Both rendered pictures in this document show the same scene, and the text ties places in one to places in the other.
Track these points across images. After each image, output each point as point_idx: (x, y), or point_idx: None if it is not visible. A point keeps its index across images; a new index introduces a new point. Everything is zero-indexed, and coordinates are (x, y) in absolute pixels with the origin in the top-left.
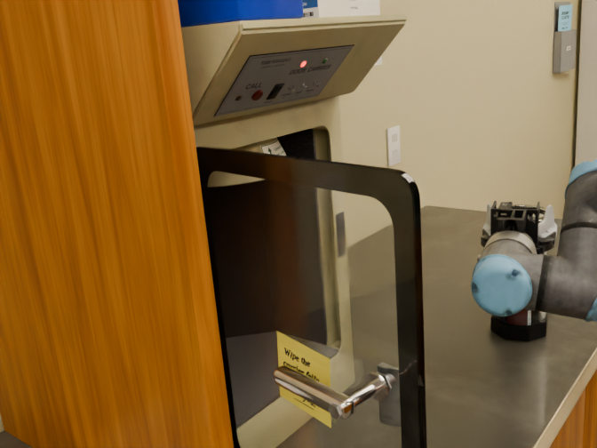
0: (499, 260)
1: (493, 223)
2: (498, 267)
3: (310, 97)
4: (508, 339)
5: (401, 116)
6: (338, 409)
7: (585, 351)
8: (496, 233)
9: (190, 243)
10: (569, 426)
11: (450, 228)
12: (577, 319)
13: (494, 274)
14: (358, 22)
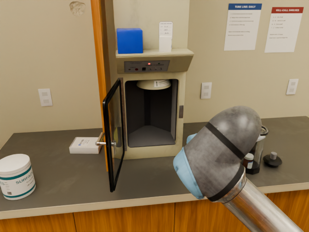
0: (194, 135)
1: None
2: (190, 136)
3: (163, 71)
4: None
5: (302, 75)
6: (95, 142)
7: (255, 185)
8: None
9: (101, 100)
10: None
11: (296, 128)
12: (274, 176)
13: (189, 138)
14: (165, 55)
